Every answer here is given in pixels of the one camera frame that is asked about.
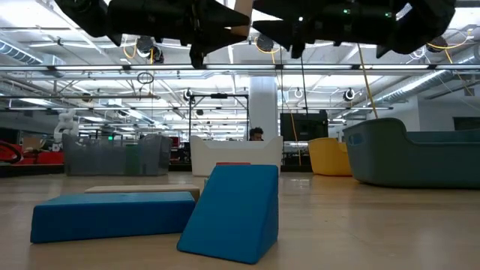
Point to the dark wall window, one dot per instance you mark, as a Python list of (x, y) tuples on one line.
[(467, 123)]

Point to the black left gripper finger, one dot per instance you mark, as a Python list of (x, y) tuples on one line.
[(217, 17), (221, 39)]

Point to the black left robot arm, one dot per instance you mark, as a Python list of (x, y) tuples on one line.
[(86, 15)]

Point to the blue-grey plastic bin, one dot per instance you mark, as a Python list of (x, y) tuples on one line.
[(393, 161)]

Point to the yellow plastic bin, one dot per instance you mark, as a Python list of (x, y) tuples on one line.
[(326, 157)]

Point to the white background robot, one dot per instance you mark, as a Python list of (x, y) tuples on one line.
[(66, 122)]

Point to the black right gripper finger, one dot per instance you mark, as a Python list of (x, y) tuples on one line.
[(281, 7), (281, 30)]

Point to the white building column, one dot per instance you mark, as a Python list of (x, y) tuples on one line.
[(263, 101)]

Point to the black monitor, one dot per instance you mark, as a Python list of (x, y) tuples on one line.
[(303, 127)]

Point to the blue wedge block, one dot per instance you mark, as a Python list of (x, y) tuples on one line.
[(232, 213)]

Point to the long natural wood block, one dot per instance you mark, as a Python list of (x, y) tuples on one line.
[(142, 188)]

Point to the red rectangular block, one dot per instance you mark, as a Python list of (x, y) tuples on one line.
[(232, 164)]

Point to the red storage bin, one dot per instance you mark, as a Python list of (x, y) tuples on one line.
[(30, 159), (50, 157)]

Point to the black background rig frame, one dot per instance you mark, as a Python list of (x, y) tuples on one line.
[(219, 96)]

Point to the grey translucent bin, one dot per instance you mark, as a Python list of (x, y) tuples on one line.
[(97, 161)]

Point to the white plastic bin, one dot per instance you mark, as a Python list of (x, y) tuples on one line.
[(232, 152)]

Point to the long blue rectangular block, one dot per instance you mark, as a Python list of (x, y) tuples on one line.
[(112, 217)]

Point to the cardboard box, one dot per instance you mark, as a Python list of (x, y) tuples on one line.
[(33, 143)]

